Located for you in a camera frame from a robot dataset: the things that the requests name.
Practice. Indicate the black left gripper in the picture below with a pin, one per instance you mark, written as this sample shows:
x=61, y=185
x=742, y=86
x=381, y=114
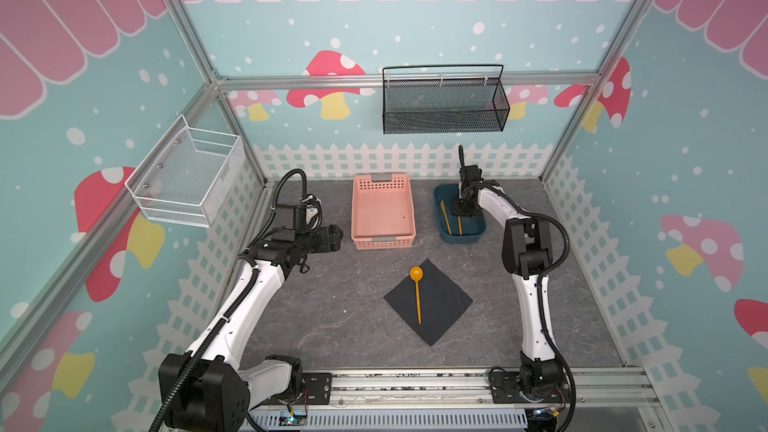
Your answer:
x=329, y=239

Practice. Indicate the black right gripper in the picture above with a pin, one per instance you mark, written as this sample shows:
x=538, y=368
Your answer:
x=466, y=205

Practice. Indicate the orange plastic spoon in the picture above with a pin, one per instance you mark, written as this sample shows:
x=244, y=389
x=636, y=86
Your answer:
x=416, y=275

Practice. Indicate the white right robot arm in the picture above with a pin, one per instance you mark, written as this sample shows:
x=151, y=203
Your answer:
x=533, y=245

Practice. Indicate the black paper napkin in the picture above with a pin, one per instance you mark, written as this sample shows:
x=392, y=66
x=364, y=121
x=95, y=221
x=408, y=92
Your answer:
x=443, y=303

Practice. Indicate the teal plastic tub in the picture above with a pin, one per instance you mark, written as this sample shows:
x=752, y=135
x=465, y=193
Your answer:
x=473, y=228

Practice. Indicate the pink perforated plastic basket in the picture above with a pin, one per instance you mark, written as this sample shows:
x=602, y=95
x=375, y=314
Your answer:
x=382, y=215

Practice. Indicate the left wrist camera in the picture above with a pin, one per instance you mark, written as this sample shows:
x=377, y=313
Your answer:
x=302, y=217

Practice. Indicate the black wire wall basket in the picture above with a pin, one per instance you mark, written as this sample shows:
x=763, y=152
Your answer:
x=435, y=99

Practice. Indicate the white wire wall basket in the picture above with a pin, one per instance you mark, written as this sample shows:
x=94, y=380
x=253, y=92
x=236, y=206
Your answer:
x=186, y=177

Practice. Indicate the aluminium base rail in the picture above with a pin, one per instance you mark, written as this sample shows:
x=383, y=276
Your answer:
x=464, y=399

